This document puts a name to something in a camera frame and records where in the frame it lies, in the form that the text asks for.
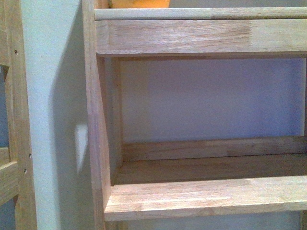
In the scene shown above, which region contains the right wooden shelf unit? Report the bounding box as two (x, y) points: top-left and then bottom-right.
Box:
(82, 0), (307, 230)

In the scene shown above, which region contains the wooden shelf unit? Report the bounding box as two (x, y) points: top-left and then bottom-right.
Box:
(82, 0), (307, 230)
(0, 0), (37, 230)

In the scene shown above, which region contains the orange toy on shelf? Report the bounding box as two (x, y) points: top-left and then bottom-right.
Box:
(109, 0), (171, 9)

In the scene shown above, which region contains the left wooden shelf unit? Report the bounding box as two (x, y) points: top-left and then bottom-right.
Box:
(0, 0), (37, 230)

